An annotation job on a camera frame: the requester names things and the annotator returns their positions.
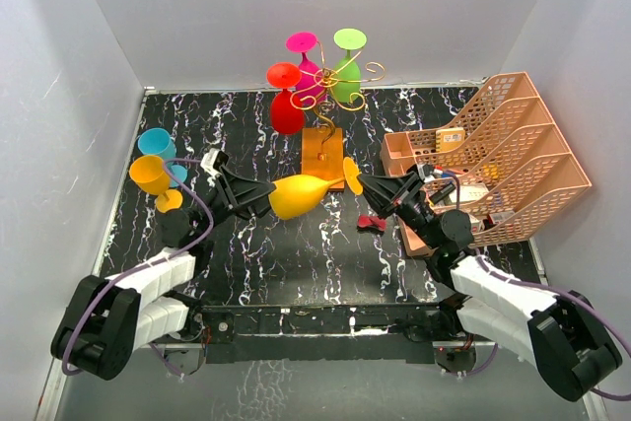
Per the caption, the pink wine glass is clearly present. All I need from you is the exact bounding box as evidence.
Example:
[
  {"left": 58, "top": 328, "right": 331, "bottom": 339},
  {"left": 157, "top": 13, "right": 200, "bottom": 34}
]
[{"left": 286, "top": 32, "right": 325, "bottom": 105}]

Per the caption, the pink file rack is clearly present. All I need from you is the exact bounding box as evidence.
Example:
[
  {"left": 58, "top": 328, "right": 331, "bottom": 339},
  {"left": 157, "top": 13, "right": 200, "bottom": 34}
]
[{"left": 433, "top": 71, "right": 593, "bottom": 249}]

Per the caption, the green wine glass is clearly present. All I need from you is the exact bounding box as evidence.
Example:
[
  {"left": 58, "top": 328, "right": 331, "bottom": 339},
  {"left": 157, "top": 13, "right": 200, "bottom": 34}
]
[{"left": 331, "top": 28, "right": 367, "bottom": 105}]

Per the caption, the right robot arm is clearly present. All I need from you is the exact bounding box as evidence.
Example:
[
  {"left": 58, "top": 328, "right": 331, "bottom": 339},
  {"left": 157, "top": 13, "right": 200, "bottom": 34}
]
[{"left": 344, "top": 160, "right": 629, "bottom": 401}]

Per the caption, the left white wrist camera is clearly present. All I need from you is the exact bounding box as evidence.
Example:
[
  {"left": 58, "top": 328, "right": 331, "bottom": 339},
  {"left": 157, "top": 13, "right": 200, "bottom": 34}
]
[{"left": 200, "top": 148, "right": 229, "bottom": 180}]

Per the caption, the pink desk organizer tray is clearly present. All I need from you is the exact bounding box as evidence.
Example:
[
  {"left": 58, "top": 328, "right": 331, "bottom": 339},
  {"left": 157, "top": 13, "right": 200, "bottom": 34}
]
[{"left": 380, "top": 128, "right": 474, "bottom": 257}]

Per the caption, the blue wine glass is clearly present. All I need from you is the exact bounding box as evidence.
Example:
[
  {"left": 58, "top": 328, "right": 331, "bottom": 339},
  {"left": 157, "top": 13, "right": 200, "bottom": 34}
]
[{"left": 137, "top": 128, "right": 187, "bottom": 182}]

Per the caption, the orange card box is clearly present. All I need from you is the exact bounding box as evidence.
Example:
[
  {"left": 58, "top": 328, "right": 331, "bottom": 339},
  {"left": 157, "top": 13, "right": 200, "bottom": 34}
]
[{"left": 435, "top": 127, "right": 466, "bottom": 153}]

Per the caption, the yellow-base amber wine glass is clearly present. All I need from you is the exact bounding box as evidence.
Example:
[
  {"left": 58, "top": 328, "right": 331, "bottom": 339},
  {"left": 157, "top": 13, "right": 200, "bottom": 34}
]
[{"left": 129, "top": 155, "right": 183, "bottom": 213}]

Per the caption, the red wine glass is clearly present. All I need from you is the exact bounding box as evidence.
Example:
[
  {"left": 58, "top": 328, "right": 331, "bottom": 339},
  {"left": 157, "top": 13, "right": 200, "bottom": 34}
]
[{"left": 266, "top": 62, "right": 305, "bottom": 135}]

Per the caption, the red bow hair clip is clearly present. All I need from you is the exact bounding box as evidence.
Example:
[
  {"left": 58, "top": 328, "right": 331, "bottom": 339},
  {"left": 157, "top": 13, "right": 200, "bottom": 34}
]
[{"left": 357, "top": 215, "right": 386, "bottom": 233}]

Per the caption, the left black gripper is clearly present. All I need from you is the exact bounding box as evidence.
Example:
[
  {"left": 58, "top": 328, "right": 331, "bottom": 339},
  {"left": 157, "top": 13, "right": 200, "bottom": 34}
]
[{"left": 195, "top": 167, "right": 285, "bottom": 240}]

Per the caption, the gold wire wine glass rack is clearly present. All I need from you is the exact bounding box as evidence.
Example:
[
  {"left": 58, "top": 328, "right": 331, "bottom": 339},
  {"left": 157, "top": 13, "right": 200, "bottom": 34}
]
[{"left": 301, "top": 46, "right": 386, "bottom": 192}]

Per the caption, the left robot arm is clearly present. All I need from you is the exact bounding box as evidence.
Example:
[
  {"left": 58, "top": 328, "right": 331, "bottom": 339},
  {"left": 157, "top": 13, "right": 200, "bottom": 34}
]
[{"left": 50, "top": 167, "right": 276, "bottom": 381}]

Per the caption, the black yellow highlighter marker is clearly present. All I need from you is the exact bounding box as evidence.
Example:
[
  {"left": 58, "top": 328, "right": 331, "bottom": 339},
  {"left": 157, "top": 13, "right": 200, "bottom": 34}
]
[{"left": 429, "top": 182, "right": 456, "bottom": 205}]

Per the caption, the white staples box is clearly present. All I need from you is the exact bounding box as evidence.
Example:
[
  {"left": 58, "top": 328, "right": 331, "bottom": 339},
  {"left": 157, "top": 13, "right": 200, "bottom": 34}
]
[{"left": 461, "top": 183, "right": 516, "bottom": 234}]

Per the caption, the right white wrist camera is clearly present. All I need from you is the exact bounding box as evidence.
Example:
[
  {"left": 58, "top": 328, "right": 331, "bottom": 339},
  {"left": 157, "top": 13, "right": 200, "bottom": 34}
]
[{"left": 417, "top": 164, "right": 443, "bottom": 183}]

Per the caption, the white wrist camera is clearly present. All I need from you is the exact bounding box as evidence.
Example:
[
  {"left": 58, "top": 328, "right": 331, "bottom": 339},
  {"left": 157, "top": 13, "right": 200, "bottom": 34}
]
[
  {"left": 200, "top": 148, "right": 229, "bottom": 180},
  {"left": 417, "top": 164, "right": 443, "bottom": 183}
]

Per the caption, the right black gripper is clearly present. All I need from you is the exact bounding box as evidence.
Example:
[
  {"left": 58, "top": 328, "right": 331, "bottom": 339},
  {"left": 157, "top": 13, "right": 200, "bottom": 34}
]
[{"left": 354, "top": 172, "right": 440, "bottom": 249}]

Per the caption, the yellow-base orange wine glass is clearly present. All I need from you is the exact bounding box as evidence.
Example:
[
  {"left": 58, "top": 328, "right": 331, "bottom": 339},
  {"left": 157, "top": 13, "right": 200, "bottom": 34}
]
[{"left": 269, "top": 157, "right": 363, "bottom": 220}]

